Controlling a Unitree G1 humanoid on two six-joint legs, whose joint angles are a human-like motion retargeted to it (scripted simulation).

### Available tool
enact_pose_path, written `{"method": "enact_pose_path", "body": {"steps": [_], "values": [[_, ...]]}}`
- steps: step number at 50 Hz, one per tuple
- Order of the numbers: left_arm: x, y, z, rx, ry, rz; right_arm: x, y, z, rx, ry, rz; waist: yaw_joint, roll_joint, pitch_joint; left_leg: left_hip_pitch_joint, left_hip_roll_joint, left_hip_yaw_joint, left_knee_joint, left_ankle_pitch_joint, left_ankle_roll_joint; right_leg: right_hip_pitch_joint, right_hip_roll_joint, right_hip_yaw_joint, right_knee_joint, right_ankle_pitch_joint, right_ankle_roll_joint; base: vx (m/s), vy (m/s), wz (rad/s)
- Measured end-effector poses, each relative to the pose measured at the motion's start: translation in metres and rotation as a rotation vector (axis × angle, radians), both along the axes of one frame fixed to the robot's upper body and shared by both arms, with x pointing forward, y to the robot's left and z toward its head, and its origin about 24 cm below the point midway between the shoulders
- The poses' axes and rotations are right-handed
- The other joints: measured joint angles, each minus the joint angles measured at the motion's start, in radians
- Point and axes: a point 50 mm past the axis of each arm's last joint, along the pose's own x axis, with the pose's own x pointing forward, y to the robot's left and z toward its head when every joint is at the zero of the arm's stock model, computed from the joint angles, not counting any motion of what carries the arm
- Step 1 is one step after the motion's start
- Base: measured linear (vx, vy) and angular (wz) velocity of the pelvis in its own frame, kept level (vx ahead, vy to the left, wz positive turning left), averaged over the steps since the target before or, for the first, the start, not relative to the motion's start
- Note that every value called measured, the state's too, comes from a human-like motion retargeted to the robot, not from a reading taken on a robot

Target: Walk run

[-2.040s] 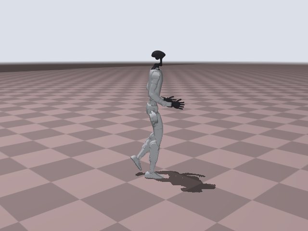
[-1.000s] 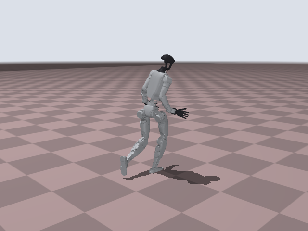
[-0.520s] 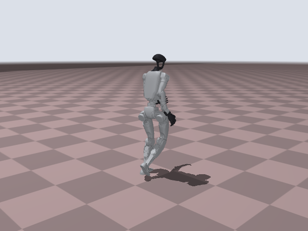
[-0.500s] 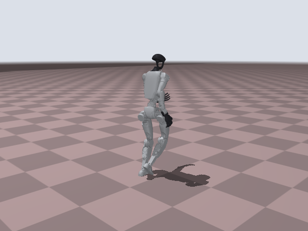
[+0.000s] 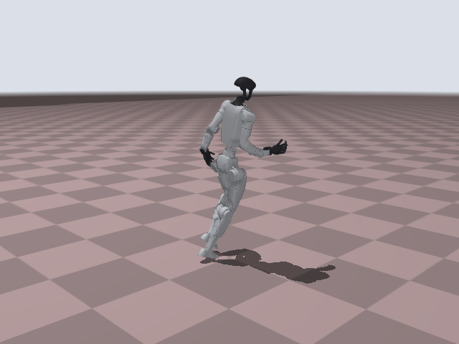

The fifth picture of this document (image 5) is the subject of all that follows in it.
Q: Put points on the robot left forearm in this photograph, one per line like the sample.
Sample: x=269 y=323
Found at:
x=208 y=136

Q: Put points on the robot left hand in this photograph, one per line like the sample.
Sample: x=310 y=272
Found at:
x=207 y=156

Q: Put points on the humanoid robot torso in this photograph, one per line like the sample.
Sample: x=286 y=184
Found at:
x=230 y=135

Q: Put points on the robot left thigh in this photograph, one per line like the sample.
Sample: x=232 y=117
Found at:
x=223 y=179

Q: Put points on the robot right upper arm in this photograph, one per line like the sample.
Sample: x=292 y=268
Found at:
x=247 y=118

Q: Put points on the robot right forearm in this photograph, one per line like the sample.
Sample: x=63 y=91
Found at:
x=253 y=150

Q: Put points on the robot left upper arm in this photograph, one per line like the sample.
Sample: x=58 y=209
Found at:
x=214 y=125

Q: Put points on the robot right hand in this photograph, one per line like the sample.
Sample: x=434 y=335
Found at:
x=276 y=149

